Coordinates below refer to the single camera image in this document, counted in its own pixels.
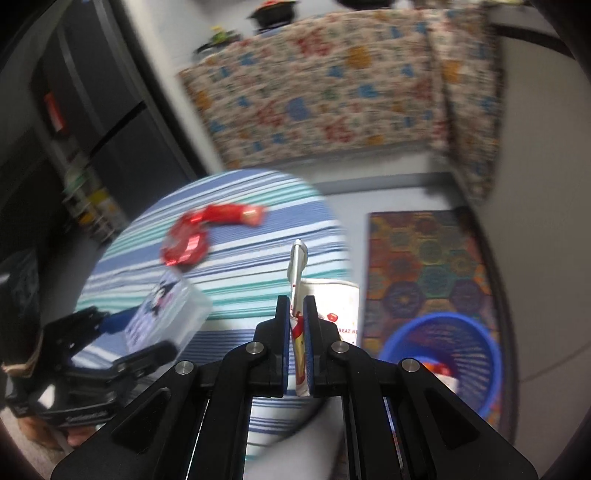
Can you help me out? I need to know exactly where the red foil round package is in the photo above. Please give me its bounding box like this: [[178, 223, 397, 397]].
[[159, 213, 209, 267]]

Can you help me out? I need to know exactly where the black pot with red lid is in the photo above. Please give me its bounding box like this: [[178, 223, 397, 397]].
[[247, 0, 298, 26]]

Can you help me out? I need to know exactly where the dark wok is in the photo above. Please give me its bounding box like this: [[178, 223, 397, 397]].
[[338, 0, 398, 10]]

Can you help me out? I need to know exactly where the white crumpled packet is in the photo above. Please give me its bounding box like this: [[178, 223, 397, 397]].
[[431, 372, 459, 396]]

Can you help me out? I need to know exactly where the striped tablecloth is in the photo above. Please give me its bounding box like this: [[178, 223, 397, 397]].
[[76, 168, 352, 462]]

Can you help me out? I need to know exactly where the patterned cloth with red characters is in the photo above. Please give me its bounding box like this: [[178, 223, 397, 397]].
[[178, 7, 506, 204]]

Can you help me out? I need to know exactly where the dark cabinet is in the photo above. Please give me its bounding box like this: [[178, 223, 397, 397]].
[[0, 0, 204, 259]]

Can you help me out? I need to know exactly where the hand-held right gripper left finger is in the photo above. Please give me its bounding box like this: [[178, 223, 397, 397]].
[[50, 295, 293, 480]]

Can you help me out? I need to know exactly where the person's left hand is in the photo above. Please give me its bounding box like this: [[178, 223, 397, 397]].
[[18, 413, 100, 450]]

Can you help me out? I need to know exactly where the row of jars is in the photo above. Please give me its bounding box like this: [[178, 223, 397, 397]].
[[60, 161, 126, 241]]

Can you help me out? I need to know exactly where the person's left forearm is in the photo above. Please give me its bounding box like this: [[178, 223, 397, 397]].
[[0, 339, 44, 384]]

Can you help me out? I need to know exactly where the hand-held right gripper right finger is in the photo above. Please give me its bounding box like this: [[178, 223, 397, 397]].
[[302, 295, 540, 480]]

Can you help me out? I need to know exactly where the clear plastic box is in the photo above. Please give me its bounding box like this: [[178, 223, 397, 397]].
[[124, 270, 213, 361]]

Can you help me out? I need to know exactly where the colourful hexagon rug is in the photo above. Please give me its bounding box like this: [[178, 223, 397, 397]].
[[362, 210, 502, 425]]

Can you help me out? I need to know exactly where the blue plastic basket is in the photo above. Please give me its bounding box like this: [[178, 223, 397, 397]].
[[379, 313, 503, 418]]

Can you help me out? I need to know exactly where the white red printed paper bag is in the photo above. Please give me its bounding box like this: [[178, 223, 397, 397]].
[[286, 239, 361, 398]]

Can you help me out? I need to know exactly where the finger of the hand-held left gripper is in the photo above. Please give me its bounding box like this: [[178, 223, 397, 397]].
[[110, 340, 179, 377], [42, 307, 137, 344]]

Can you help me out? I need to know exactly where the long red wrapper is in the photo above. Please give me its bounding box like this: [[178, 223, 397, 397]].
[[201, 204, 266, 228]]

